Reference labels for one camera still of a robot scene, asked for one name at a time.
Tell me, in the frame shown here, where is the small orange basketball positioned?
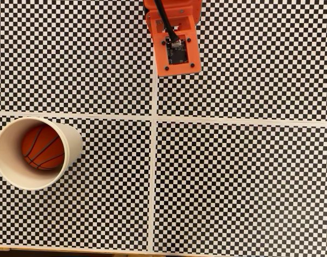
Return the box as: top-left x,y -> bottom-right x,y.
20,124 -> 65,170

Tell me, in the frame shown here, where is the black camera circuit board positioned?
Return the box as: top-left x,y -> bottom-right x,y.
165,38 -> 188,66

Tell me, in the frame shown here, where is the white paper cup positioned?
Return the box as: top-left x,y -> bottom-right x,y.
0,116 -> 84,191

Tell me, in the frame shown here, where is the orange camera mount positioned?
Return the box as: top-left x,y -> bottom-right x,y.
144,9 -> 202,78

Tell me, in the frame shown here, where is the black camera cable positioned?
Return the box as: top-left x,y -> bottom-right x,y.
153,0 -> 181,45

